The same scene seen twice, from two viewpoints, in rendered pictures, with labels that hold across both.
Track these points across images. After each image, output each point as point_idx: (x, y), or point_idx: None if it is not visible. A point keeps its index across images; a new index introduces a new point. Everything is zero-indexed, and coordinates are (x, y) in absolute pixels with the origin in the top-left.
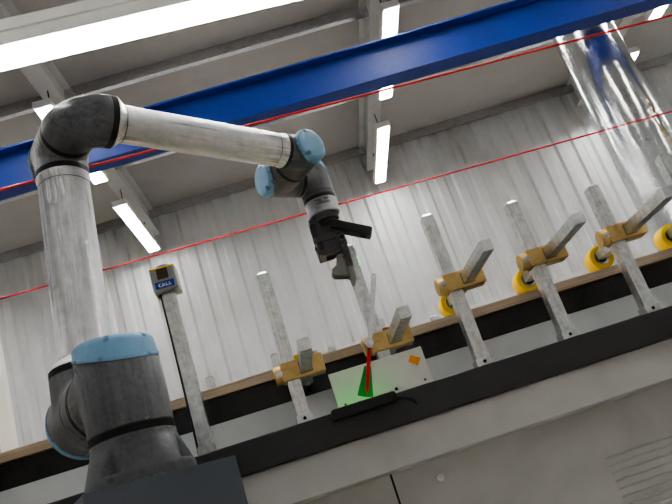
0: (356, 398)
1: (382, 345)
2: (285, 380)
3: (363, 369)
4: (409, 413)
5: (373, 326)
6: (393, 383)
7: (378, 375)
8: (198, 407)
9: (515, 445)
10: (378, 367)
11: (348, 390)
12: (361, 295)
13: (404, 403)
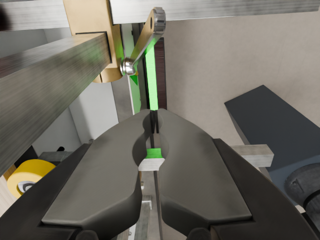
0: (137, 86)
1: (120, 40)
2: (141, 174)
3: (131, 78)
4: (142, 24)
5: (105, 53)
6: (131, 35)
7: (130, 55)
8: (147, 235)
9: None
10: (128, 54)
11: (137, 97)
12: (73, 84)
13: (141, 27)
